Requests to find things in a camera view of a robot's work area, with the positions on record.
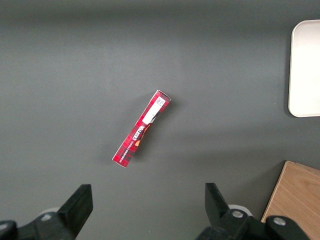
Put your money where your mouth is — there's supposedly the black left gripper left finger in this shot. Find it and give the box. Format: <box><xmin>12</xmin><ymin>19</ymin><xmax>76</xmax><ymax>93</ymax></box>
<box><xmin>0</xmin><ymin>184</ymin><xmax>94</xmax><ymax>240</ymax></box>

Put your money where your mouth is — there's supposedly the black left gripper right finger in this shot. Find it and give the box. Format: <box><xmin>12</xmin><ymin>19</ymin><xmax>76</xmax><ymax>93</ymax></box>
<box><xmin>197</xmin><ymin>182</ymin><xmax>313</xmax><ymax>240</ymax></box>

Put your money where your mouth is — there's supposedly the beige plastic tray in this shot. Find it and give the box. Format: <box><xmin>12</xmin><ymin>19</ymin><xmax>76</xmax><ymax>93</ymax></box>
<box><xmin>287</xmin><ymin>19</ymin><xmax>320</xmax><ymax>118</ymax></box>

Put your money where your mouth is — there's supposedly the wooden two-drawer cabinet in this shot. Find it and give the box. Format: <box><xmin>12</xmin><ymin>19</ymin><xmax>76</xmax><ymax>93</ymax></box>
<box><xmin>260</xmin><ymin>160</ymin><xmax>320</xmax><ymax>240</ymax></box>

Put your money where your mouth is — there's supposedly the red tartan cookie box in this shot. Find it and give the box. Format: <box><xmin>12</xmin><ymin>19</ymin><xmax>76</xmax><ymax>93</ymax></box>
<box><xmin>111</xmin><ymin>89</ymin><xmax>173</xmax><ymax>168</ymax></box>

